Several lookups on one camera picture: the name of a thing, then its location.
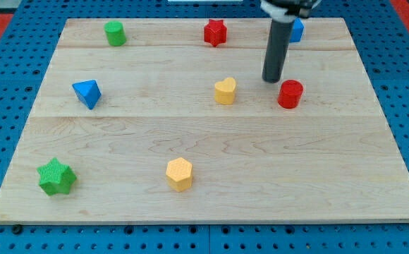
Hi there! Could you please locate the wooden board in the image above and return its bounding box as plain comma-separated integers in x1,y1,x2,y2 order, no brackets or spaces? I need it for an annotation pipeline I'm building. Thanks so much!
0,18,409,225

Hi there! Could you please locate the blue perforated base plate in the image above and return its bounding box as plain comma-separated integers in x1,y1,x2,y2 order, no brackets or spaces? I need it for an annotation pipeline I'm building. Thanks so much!
0,1,409,253

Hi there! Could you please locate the blue cube block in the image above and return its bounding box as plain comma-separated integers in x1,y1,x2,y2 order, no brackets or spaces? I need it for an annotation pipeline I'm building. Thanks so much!
289,18,305,43

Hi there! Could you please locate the yellow heart block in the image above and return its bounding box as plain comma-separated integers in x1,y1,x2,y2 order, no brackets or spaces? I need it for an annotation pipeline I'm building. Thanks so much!
214,77,237,105

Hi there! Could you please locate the red star block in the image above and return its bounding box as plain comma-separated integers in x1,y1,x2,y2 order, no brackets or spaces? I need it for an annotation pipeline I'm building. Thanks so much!
204,19,227,47

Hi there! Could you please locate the red cylinder block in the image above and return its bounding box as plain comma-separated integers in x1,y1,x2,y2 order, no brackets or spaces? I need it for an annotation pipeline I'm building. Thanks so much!
277,80,304,109

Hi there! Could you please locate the green star block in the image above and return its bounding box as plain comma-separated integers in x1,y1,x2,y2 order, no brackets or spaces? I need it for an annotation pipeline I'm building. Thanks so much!
37,157,77,196

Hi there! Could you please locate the yellow hexagon block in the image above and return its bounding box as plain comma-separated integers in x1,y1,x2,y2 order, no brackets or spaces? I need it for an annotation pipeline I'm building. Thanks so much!
166,157,193,192

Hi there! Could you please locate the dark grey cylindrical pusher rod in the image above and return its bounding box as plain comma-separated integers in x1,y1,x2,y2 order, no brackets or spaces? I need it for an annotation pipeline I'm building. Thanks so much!
262,20,293,83

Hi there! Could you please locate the green cylinder block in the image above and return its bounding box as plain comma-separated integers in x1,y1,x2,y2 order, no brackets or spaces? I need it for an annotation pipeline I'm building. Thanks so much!
104,20,126,47

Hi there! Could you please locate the blue triangle block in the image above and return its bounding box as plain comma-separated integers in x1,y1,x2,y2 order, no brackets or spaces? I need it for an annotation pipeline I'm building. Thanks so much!
72,80,102,110

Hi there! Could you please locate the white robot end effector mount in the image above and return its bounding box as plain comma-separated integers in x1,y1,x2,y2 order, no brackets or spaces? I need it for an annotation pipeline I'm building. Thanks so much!
260,0,322,23

